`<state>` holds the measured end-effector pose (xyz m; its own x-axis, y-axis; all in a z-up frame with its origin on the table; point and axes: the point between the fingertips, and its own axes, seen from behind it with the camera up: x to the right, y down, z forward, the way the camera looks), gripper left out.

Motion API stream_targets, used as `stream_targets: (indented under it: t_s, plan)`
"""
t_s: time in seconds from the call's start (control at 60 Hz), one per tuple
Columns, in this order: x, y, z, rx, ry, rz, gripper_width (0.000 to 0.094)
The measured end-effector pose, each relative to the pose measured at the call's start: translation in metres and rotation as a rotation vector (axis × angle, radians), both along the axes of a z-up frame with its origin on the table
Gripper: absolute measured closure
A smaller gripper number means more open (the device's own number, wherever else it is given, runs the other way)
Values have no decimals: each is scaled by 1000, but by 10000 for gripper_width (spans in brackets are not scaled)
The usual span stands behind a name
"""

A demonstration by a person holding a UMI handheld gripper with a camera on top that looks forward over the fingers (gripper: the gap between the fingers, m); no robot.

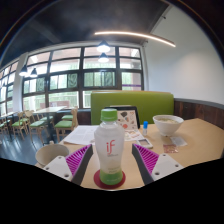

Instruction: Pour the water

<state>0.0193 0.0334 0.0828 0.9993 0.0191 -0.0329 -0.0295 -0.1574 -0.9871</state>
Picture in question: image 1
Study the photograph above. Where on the colourful printed leaflet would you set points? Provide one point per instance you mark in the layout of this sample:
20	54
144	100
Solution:
133	135

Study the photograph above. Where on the clear bottle with green cap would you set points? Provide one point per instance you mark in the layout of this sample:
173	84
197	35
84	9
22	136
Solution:
109	146

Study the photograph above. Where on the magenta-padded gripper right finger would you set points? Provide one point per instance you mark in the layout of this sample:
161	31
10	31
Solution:
160	166

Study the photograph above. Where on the small blue-capped white bottle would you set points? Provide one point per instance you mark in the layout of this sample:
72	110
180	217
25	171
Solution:
145	128

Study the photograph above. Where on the beige paper cup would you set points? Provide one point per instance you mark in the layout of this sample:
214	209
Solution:
48	152

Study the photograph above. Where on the light wooden dining table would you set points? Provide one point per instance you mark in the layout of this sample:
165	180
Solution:
50	109

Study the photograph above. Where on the green upholstered bench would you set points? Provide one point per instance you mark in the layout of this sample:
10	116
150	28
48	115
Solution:
150	105

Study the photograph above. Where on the wooden chairs with green seats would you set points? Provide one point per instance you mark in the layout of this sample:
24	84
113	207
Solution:
65	124

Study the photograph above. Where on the white phone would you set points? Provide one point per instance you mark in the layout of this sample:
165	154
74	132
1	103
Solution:
145	143

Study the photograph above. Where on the small brown snack packet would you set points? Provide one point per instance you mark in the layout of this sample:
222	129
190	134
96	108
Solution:
170	148

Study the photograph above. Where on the flat round red coaster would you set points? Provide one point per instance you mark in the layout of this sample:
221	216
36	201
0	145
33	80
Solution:
96	181

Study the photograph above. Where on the white printed paper sheets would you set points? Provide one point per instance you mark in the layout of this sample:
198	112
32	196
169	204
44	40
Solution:
80	134

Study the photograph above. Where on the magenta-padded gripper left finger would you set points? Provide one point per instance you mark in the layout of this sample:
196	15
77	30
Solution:
63	166

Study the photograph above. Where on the clear plastic tissue packet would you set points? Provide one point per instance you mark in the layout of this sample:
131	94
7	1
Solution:
178	141

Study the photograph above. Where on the white ceramic bowl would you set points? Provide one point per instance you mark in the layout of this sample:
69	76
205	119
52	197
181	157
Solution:
167	126

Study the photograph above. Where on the long curved linear light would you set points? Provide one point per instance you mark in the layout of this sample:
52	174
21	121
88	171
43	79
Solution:
133	34

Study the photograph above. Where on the black pendant ceiling lamps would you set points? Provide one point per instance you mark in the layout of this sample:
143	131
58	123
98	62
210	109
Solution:
103	47

